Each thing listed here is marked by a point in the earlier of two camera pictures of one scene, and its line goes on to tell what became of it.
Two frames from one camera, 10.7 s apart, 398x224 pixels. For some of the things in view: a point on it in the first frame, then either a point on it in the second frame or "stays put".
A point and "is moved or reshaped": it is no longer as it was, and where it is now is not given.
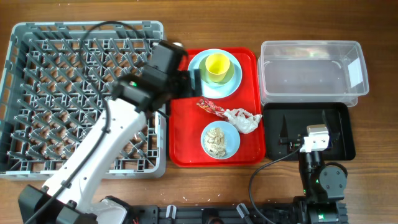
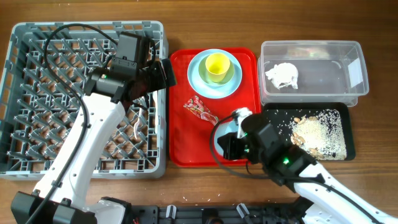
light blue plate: x=211 y=91 stays put
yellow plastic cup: x=217 y=66 stays put
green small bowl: x=204 y=76 stays put
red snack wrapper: x=212 y=108 → x=196 y=106
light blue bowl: x=232 y=138 is moved or reshaped
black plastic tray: x=290 y=129 stays put
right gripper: x=283 y=134 → x=230 y=147
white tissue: x=245 y=121 is moved or reshaped
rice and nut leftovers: x=214 y=142 → x=321 y=134
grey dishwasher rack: x=55 y=91 stays put
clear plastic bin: x=312 y=71 stays put
